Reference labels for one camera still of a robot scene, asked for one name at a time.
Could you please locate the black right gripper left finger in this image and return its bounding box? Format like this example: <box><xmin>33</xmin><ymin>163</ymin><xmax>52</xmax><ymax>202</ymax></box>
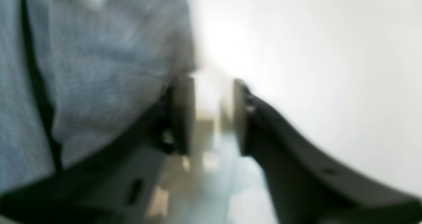
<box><xmin>1</xmin><ymin>77</ymin><xmax>196</xmax><ymax>224</ymax></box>

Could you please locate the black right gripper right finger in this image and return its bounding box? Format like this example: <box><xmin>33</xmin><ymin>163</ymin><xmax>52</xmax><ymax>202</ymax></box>
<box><xmin>233</xmin><ymin>79</ymin><xmax>422</xmax><ymax>224</ymax></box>

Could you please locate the grey t-shirt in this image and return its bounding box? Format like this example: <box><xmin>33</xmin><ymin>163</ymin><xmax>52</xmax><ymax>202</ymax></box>
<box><xmin>1</xmin><ymin>0</ymin><xmax>195</xmax><ymax>193</ymax></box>

